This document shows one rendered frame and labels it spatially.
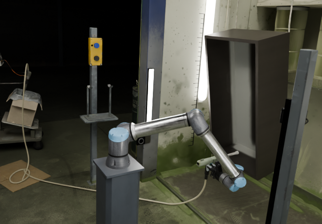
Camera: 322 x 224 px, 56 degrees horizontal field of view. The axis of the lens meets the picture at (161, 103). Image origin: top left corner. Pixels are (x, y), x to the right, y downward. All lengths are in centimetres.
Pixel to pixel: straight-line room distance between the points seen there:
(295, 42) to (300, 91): 243
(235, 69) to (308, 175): 134
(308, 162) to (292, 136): 220
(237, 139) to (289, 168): 194
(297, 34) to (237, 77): 99
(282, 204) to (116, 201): 131
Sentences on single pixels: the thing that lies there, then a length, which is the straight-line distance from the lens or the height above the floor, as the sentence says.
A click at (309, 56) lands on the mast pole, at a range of 129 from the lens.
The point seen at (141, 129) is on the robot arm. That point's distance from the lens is 240.
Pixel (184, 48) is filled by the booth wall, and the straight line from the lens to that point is 324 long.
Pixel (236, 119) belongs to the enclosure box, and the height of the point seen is 79.
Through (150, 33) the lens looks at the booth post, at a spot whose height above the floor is 161.
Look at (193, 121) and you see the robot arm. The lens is 226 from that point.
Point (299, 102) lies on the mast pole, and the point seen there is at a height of 143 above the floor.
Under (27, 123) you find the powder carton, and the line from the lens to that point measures 425.
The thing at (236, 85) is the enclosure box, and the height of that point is 116.
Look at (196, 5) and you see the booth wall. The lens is 330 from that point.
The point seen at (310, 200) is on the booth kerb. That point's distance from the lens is 348.
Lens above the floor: 170
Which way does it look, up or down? 15 degrees down
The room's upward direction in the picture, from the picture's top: 3 degrees clockwise
